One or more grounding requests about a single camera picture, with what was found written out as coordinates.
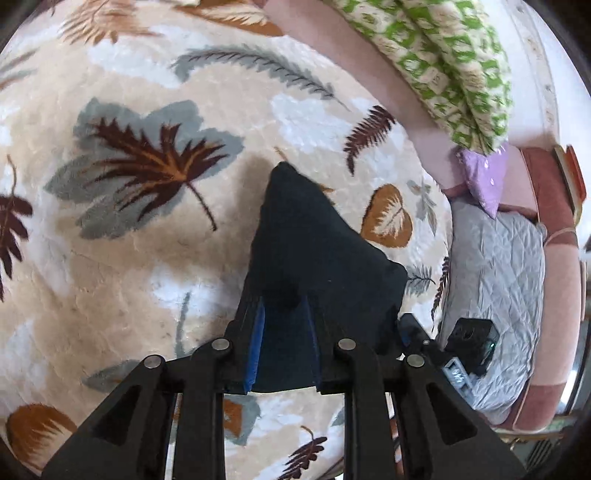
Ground purple small pillow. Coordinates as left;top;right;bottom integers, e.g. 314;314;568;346
456;142;509;219

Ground beige leaf-print blanket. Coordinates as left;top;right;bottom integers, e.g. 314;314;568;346
0;0;454;480

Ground pink bed sheet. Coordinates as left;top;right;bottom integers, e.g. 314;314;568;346
263;0;546;219

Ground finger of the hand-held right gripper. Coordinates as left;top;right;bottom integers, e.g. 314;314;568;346
397;312;447;370

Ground grey quilted blanket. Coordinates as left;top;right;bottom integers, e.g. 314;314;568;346
436;198;547;426

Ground red-edged book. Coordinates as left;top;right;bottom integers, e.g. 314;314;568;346
553;144;588;225

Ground pink padded bed frame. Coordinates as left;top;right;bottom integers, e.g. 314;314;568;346
489;147;588;433

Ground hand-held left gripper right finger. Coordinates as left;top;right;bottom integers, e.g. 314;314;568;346
301;296;528;480

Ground green patterned quilt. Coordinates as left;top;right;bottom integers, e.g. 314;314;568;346
323;0;515;156

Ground black pants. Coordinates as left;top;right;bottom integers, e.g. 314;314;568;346
245;161;410;394

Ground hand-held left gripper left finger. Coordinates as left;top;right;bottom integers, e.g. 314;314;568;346
41;294;266;480

